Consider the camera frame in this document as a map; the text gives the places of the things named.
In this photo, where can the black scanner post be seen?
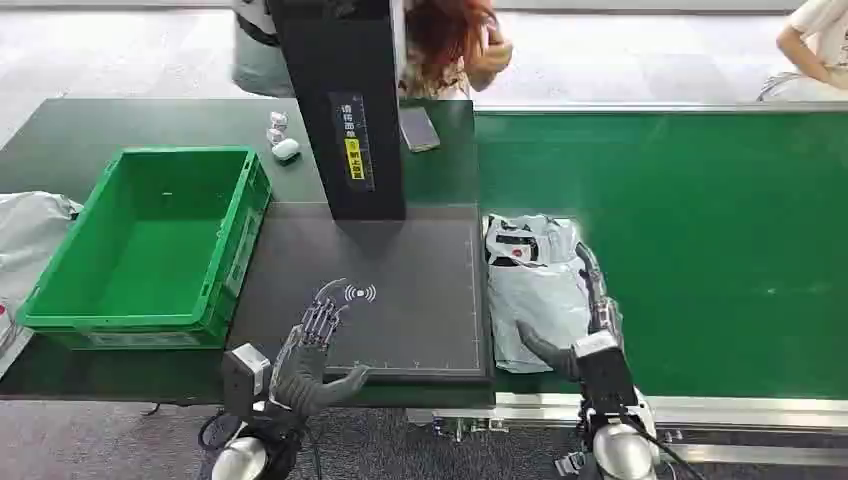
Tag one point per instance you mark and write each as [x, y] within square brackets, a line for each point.
[311, 60]

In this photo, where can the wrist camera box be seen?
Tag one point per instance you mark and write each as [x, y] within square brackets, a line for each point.
[244, 381]
[606, 374]

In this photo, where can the dark scanner pad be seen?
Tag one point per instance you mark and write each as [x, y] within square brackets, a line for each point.
[411, 298]

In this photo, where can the green conveyor belt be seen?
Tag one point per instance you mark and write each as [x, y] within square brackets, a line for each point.
[696, 252]

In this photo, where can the white plastic bag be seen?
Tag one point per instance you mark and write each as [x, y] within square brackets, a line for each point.
[30, 238]

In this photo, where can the green plastic crate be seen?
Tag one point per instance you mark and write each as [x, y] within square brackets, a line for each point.
[152, 252]

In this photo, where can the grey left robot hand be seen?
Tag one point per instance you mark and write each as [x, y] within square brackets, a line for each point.
[306, 378]

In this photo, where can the white earbud case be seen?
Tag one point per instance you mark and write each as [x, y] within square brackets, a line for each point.
[285, 149]

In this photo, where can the steel conveyor frame rail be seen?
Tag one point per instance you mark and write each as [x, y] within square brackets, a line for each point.
[729, 414]

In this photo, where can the dark smartphone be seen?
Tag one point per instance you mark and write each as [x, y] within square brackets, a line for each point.
[418, 129]

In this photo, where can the steel conveyor edge strip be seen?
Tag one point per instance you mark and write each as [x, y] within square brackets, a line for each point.
[662, 107]

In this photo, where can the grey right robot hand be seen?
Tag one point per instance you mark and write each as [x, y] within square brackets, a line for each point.
[556, 361]

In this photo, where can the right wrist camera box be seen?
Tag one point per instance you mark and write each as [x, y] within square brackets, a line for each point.
[606, 374]

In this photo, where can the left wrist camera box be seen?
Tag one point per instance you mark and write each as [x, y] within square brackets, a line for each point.
[244, 381]

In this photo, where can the grey sack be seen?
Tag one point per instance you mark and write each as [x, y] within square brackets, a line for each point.
[258, 63]

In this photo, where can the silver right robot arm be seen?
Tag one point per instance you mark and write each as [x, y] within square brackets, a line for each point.
[623, 454]

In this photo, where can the person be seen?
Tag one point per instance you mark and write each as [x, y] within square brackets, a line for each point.
[818, 53]
[450, 40]

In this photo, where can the grey plastic parcel bag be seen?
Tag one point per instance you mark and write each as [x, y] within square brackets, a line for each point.
[540, 298]

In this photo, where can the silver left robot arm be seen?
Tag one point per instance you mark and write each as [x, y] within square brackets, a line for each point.
[242, 460]

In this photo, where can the small white wrapped item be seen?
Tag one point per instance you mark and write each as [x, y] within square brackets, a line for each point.
[279, 120]
[275, 136]

